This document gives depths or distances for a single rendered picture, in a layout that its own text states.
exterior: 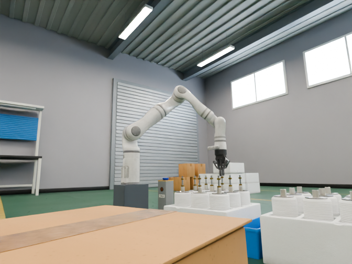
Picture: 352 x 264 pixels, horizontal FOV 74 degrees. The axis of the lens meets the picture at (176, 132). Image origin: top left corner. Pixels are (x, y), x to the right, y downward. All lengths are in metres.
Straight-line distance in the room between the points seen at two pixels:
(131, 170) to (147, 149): 5.73
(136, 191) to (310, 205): 0.78
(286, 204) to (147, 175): 6.09
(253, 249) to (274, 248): 0.10
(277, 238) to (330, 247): 0.17
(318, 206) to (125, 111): 6.21
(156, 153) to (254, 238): 6.19
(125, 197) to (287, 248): 0.74
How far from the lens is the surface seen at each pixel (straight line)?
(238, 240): 0.25
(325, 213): 1.03
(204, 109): 1.48
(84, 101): 6.62
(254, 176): 4.63
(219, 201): 1.17
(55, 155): 6.22
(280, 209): 1.06
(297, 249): 1.04
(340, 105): 6.53
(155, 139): 7.17
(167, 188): 1.46
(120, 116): 6.77
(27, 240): 0.22
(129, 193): 1.25
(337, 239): 1.00
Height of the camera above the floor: 0.35
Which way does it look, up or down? 10 degrees up
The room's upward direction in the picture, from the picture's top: 1 degrees counter-clockwise
